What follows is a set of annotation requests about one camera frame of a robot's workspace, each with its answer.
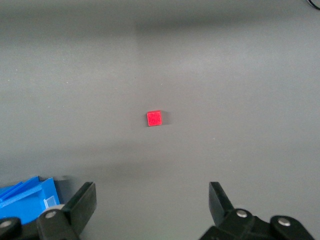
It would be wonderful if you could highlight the blue plastic bin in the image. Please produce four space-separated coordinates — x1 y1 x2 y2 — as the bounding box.
0 175 61 226

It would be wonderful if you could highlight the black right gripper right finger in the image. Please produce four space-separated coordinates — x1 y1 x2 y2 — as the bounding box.
198 181 260 240

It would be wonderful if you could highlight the red cube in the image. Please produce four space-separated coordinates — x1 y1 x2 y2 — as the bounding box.
146 109 163 128

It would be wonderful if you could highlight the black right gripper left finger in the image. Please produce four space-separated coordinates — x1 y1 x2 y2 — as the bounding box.
36 181 97 240

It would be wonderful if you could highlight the long black table cable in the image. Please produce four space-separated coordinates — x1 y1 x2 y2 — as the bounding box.
306 0 320 11

